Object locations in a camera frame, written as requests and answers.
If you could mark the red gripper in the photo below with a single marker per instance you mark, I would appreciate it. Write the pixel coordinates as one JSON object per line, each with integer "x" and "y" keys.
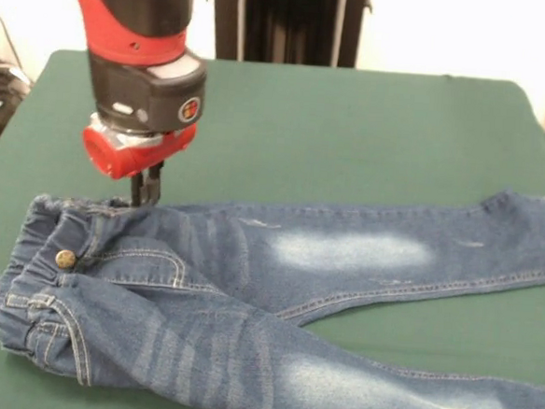
{"x": 131, "y": 155}

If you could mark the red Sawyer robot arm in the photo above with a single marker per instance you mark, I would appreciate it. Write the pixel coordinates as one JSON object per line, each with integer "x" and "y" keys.
{"x": 139, "y": 41}

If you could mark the dark green table cloth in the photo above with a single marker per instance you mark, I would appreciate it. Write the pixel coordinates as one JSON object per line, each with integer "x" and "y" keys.
{"x": 353, "y": 126}

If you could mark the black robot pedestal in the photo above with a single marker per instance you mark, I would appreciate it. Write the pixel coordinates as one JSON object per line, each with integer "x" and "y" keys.
{"x": 285, "y": 27}

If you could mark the blue denim jeans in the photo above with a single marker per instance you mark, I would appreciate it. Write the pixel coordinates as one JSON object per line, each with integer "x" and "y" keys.
{"x": 246, "y": 305}

